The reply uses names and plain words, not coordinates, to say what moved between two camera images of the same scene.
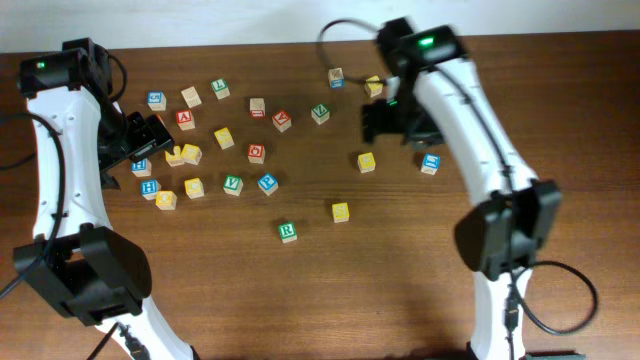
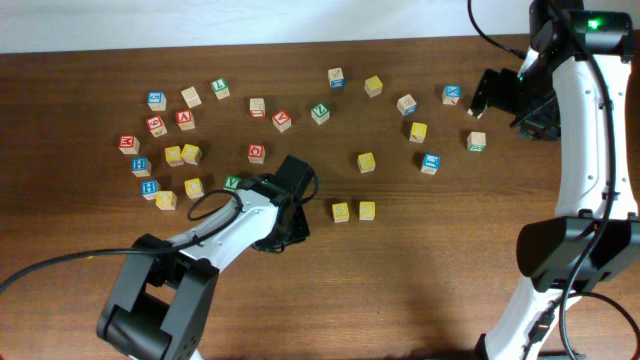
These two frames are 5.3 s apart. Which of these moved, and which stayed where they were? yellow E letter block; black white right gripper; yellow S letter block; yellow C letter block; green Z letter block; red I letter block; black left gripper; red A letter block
Moved: black white right gripper; black left gripper
Stayed: yellow S letter block; yellow C letter block; red A letter block; yellow E letter block; green Z letter block; red I letter block
